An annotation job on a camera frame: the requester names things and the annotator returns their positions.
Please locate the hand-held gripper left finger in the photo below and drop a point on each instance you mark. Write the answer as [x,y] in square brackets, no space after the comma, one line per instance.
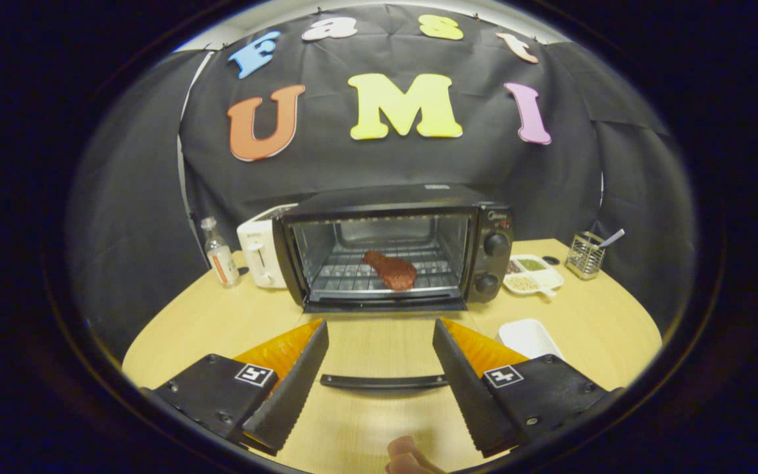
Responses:
[297,388]

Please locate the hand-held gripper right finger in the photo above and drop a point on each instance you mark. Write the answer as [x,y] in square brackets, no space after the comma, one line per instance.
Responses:
[468,388]

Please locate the black table grommet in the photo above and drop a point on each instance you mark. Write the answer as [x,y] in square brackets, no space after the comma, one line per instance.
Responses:
[551,261]

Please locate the clear bottle with orange label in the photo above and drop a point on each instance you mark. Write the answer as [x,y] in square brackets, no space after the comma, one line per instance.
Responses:
[221,260]

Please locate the black toaster oven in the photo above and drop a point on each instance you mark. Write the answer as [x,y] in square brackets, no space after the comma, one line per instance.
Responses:
[392,197]

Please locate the white divided dish of beans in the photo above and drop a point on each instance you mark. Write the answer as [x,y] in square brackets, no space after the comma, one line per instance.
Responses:
[537,282]

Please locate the white pop-up toaster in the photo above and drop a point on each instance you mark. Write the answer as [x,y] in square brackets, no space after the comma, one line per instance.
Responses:
[257,257]

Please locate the brown meat slice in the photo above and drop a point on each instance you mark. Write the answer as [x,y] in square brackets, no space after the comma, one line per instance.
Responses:
[395,273]

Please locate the white rectangular tray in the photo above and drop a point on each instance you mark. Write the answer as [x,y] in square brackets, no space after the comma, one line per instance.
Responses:
[527,337]

